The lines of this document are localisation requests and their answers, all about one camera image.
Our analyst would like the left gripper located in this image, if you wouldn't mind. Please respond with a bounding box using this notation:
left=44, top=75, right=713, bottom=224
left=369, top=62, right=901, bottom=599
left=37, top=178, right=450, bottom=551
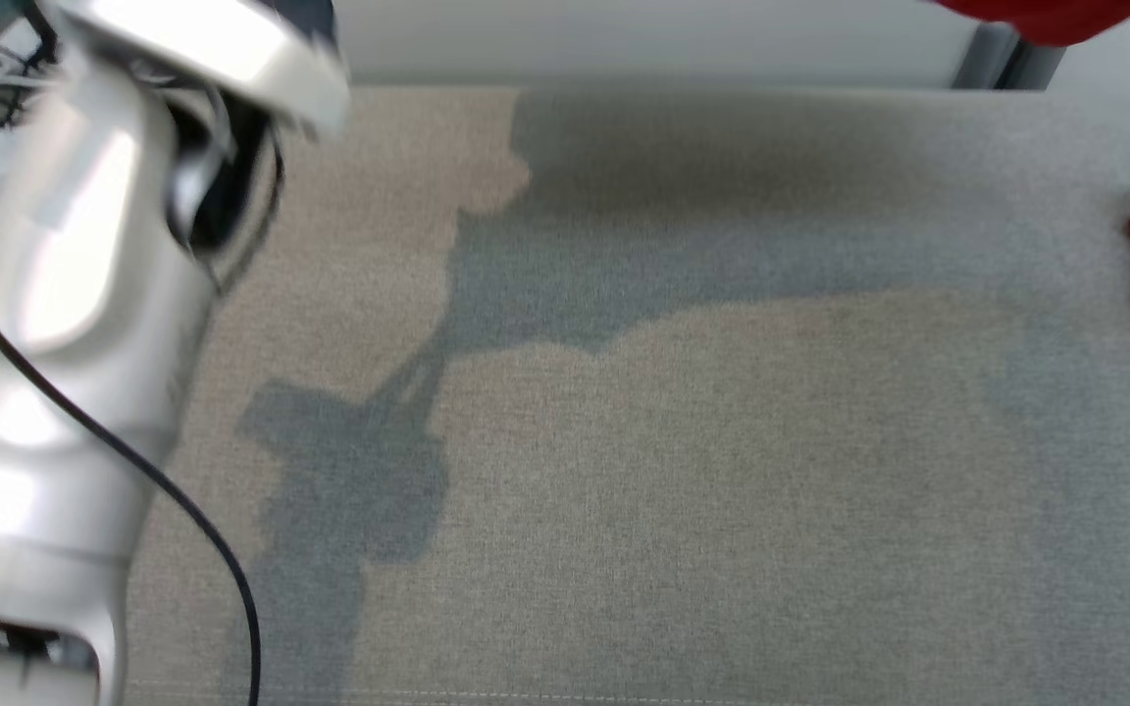
left=35, top=0, right=352, bottom=138

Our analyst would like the red white striped jersey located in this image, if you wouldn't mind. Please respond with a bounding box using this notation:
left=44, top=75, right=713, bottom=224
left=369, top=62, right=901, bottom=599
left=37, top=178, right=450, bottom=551
left=923, top=0, right=1130, bottom=47

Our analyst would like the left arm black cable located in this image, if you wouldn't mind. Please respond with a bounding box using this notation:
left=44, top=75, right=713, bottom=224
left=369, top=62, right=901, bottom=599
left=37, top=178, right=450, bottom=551
left=0, top=240, right=264, bottom=706

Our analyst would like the grey partition post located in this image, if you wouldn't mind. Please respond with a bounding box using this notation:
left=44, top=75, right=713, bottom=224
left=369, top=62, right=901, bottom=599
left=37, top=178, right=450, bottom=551
left=1002, top=34, right=1066, bottom=91
left=952, top=20, right=1022, bottom=91

